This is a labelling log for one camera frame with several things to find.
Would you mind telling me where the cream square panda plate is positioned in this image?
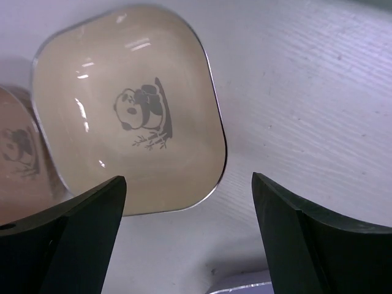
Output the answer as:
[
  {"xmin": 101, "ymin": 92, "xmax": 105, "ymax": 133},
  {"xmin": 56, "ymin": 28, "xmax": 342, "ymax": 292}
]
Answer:
[{"xmin": 30, "ymin": 4, "xmax": 227, "ymax": 216}]

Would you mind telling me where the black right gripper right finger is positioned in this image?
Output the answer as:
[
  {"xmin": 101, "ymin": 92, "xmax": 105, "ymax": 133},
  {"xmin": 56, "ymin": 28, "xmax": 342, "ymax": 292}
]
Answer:
[{"xmin": 252, "ymin": 173, "xmax": 391, "ymax": 293}]

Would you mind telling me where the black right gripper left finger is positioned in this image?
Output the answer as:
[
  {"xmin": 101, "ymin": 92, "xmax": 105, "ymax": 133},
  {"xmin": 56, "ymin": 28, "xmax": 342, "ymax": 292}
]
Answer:
[{"xmin": 1, "ymin": 176, "xmax": 127, "ymax": 293}]

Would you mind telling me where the purple square plate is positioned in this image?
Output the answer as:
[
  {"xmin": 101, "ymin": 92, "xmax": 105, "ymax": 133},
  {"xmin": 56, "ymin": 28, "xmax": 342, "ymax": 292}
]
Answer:
[{"xmin": 207, "ymin": 282, "xmax": 274, "ymax": 294}]

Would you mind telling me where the brown square panda plate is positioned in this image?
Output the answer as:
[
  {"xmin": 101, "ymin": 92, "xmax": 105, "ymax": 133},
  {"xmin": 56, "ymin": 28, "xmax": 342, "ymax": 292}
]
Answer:
[{"xmin": 1, "ymin": 86, "xmax": 66, "ymax": 214}]

